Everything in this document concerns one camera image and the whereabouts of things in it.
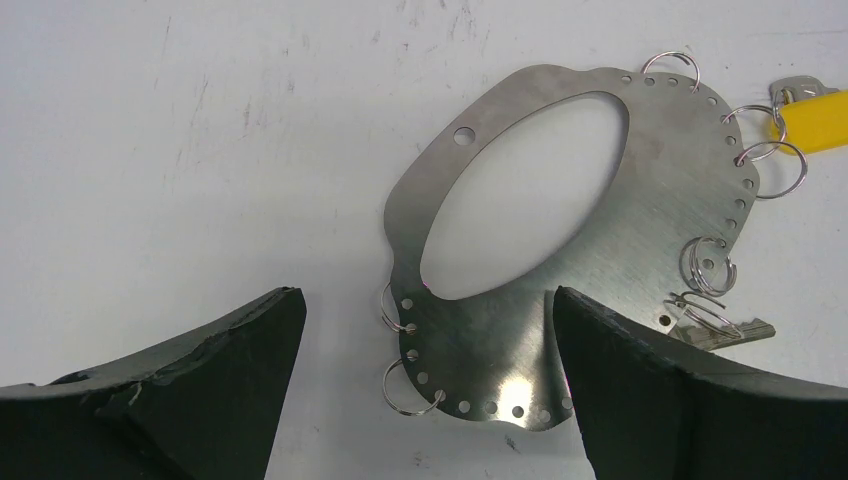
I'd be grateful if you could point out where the silver key on plate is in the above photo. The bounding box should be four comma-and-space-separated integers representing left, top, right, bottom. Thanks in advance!
663, 291, 776, 351

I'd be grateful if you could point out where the yellow key tag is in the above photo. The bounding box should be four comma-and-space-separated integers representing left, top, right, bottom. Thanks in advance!
779, 91, 847, 154

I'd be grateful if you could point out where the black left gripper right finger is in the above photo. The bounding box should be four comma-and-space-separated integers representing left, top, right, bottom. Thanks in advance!
553, 287, 847, 479

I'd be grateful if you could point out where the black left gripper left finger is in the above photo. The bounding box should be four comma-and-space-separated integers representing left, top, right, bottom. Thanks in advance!
1, 287, 307, 479

